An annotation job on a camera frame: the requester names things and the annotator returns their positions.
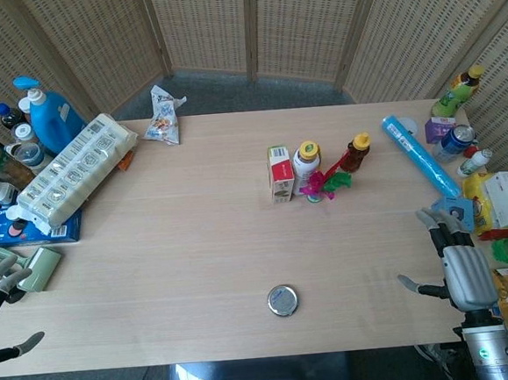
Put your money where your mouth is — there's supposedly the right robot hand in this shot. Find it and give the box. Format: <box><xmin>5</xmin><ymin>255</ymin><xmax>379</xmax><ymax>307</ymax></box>
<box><xmin>391</xmin><ymin>201</ymin><xmax>501</xmax><ymax>319</ymax></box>

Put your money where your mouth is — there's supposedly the blue cookie box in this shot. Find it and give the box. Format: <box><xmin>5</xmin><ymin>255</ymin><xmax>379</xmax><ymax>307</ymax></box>
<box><xmin>0</xmin><ymin>200</ymin><xmax>84</xmax><ymax>248</ymax></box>

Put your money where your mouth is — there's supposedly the small silver round tin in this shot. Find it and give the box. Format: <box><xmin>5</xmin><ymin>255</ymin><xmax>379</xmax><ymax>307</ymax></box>
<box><xmin>265</xmin><ymin>283</ymin><xmax>301</xmax><ymax>319</ymax></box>

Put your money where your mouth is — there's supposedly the green lint roller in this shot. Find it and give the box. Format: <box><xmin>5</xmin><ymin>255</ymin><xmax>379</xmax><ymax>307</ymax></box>
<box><xmin>0</xmin><ymin>238</ymin><xmax>65</xmax><ymax>296</ymax></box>

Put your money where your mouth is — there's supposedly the blue square packet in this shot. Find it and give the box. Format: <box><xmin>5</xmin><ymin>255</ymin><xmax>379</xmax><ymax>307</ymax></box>
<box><xmin>429</xmin><ymin>193</ymin><xmax>477</xmax><ymax>236</ymax></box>

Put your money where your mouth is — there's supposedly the yellow snack bag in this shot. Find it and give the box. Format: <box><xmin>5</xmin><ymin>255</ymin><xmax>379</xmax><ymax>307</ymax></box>
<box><xmin>461</xmin><ymin>170</ymin><xmax>508</xmax><ymax>234</ymax></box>

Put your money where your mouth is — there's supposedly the small white green bottle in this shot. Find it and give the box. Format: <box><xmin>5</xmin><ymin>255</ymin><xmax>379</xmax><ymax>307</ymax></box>
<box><xmin>454</xmin><ymin>147</ymin><xmax>496</xmax><ymax>179</ymax></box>

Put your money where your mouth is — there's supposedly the blue rolled tube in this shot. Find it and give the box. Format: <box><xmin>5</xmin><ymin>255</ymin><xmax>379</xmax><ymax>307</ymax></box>
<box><xmin>379</xmin><ymin>109</ymin><xmax>463</xmax><ymax>204</ymax></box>

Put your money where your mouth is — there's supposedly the blue drink can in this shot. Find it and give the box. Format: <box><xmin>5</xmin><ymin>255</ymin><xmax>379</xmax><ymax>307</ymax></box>
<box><xmin>429</xmin><ymin>123</ymin><xmax>478</xmax><ymax>164</ymax></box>

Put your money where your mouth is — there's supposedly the clear jar with lid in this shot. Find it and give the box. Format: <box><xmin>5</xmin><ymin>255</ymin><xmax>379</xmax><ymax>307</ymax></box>
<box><xmin>4</xmin><ymin>140</ymin><xmax>52</xmax><ymax>172</ymax></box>

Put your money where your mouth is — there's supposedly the white tissue multipack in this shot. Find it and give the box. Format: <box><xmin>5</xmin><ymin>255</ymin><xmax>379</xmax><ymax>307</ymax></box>
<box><xmin>9</xmin><ymin>111</ymin><xmax>146</xmax><ymax>239</ymax></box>

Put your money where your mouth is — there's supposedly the purple small carton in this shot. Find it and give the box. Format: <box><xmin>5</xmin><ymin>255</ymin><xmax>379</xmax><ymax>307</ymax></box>
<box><xmin>423</xmin><ymin>113</ymin><xmax>461</xmax><ymax>146</ymax></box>

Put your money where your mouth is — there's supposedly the white lid clear jar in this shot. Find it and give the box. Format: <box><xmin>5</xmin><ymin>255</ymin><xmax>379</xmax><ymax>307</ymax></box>
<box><xmin>10</xmin><ymin>121</ymin><xmax>39</xmax><ymax>146</ymax></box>

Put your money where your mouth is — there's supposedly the amber honey bottle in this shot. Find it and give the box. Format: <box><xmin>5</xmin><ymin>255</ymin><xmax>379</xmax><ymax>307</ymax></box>
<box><xmin>336</xmin><ymin>132</ymin><xmax>374</xmax><ymax>175</ymax></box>

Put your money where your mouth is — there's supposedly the dark soda bottle blue cap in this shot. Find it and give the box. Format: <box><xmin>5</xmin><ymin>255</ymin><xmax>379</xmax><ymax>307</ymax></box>
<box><xmin>0</xmin><ymin>100</ymin><xmax>27</xmax><ymax>132</ymax></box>

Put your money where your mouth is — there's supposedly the magenta and green toy flower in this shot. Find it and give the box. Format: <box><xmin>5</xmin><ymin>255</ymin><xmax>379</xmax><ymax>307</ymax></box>
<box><xmin>295</xmin><ymin>149</ymin><xmax>354</xmax><ymax>204</ymax></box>

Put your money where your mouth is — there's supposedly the blue detergent pump bottle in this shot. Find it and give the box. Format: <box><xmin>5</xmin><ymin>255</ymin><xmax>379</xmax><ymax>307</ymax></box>
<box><xmin>11</xmin><ymin>70</ymin><xmax>90</xmax><ymax>158</ymax></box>

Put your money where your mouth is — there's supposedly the orange small packet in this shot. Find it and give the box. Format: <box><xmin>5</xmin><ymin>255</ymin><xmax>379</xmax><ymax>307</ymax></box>
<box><xmin>117</xmin><ymin>149</ymin><xmax>136</xmax><ymax>172</ymax></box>

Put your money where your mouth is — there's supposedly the white cap orange bottle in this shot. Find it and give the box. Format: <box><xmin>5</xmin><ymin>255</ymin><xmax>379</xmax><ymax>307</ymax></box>
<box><xmin>16</xmin><ymin>96</ymin><xmax>34</xmax><ymax>125</ymax></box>

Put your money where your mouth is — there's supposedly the green tea bottle yellow cap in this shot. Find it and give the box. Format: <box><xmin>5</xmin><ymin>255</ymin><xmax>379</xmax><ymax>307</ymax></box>
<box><xmin>426</xmin><ymin>63</ymin><xmax>490</xmax><ymax>119</ymax></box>

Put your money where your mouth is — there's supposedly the white bottle yellow cap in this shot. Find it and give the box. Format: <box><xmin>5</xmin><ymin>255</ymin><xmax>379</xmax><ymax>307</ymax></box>
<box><xmin>290</xmin><ymin>139</ymin><xmax>326</xmax><ymax>197</ymax></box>

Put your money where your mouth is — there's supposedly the red and white carton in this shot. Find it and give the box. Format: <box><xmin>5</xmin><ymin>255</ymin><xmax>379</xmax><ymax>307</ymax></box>
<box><xmin>266</xmin><ymin>144</ymin><xmax>298</xmax><ymax>205</ymax></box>

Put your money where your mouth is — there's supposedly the white snack bag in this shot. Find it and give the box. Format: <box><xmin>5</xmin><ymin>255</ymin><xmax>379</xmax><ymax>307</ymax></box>
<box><xmin>139</xmin><ymin>82</ymin><xmax>191</xmax><ymax>148</ymax></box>

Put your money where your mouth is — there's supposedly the wooden folding screen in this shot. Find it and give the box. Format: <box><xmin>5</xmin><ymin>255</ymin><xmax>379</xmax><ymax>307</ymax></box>
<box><xmin>0</xmin><ymin>0</ymin><xmax>508</xmax><ymax>211</ymax></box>

